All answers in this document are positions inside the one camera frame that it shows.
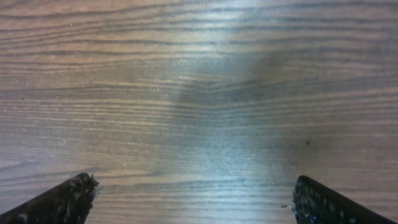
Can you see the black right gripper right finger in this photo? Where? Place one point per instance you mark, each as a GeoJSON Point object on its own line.
{"type": "Point", "coordinates": [314, 203]}

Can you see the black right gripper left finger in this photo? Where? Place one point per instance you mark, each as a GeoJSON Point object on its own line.
{"type": "Point", "coordinates": [67, 203]}

